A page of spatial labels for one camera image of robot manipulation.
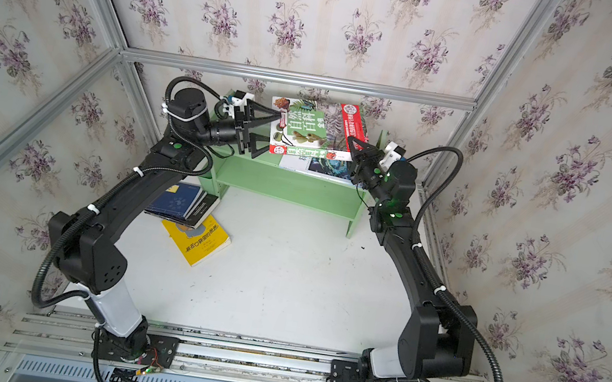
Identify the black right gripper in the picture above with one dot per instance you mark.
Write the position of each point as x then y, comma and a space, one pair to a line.
368, 160

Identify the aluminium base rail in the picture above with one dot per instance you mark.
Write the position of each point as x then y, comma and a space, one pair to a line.
67, 333

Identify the green red nature book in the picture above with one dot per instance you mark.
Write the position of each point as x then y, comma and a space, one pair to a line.
308, 128

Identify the yellow book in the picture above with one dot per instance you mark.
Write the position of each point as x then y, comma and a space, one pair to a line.
198, 244

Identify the green wooden bookshelf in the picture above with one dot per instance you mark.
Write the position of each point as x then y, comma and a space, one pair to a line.
264, 176

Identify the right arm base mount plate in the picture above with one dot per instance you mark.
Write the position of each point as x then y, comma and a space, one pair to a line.
344, 371

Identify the dark blue book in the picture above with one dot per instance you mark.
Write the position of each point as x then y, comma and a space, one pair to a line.
177, 201

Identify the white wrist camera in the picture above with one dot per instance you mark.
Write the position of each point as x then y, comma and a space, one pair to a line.
229, 103
393, 153

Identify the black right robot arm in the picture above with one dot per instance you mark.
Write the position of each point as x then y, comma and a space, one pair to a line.
435, 343

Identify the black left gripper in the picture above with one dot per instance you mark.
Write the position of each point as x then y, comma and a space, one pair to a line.
252, 106

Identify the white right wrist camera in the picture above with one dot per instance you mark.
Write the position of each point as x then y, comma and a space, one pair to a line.
393, 153

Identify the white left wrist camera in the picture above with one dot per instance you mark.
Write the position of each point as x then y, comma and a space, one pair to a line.
229, 103

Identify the black book under blue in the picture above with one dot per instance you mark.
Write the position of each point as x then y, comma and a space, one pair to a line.
201, 211

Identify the aluminium frame top bar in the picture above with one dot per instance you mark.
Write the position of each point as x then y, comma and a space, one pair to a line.
272, 75

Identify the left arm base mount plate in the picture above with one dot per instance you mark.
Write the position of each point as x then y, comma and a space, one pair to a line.
159, 351

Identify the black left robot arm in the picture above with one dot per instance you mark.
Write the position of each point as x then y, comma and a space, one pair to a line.
83, 260

